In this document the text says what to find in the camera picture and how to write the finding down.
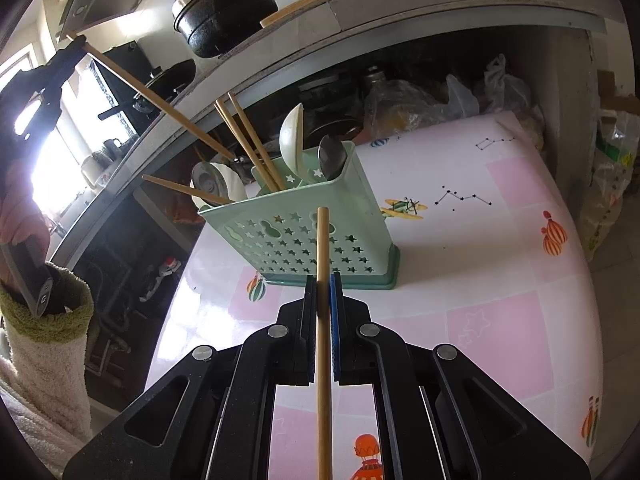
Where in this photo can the green plastic utensil holder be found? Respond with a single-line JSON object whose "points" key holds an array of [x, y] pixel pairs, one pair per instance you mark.
{"points": [[280, 240]]}

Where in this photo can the large black pot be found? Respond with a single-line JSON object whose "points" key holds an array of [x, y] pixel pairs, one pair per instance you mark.
{"points": [[235, 15]]}

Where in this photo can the wooden chopstick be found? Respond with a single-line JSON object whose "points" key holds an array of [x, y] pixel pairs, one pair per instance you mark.
{"points": [[245, 143], [255, 137], [324, 260], [160, 102], [185, 189]]}

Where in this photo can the person's left hand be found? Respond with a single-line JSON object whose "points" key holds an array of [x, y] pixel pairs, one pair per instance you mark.
{"points": [[20, 210]]}

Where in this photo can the green printed plastic bag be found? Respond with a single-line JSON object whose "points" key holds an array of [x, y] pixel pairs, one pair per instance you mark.
{"points": [[610, 170]]}

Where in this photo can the crumpled clear plastic bag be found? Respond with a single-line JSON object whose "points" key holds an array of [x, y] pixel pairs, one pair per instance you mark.
{"points": [[410, 110]]}

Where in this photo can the white mug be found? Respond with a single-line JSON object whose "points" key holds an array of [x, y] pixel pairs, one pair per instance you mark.
{"points": [[92, 170]]}

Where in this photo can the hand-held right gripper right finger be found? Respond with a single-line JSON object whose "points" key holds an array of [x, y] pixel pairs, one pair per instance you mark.
{"points": [[337, 330]]}

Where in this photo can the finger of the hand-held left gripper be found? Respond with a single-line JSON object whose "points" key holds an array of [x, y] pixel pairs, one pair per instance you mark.
{"points": [[50, 105], [55, 62]]}

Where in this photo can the metal spoon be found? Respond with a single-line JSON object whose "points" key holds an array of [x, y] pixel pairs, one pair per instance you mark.
{"points": [[332, 157], [207, 180]]}

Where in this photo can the window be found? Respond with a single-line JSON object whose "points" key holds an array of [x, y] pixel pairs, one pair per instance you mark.
{"points": [[65, 160]]}

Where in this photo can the white ceramic spoon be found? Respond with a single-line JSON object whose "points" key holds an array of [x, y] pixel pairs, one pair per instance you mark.
{"points": [[235, 185], [290, 135]]}

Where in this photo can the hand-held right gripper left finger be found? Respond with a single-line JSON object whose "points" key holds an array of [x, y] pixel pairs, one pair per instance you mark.
{"points": [[310, 340]]}

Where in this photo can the black mug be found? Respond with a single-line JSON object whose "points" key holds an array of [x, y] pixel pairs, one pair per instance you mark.
{"points": [[112, 149]]}

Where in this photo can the black wok with lid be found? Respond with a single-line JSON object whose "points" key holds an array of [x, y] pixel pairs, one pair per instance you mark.
{"points": [[170, 77]]}

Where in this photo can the concrete kitchen counter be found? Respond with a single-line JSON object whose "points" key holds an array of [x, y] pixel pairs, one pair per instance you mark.
{"points": [[450, 5]]}

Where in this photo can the white plastic bag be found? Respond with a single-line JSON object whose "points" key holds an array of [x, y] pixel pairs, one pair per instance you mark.
{"points": [[505, 85]]}

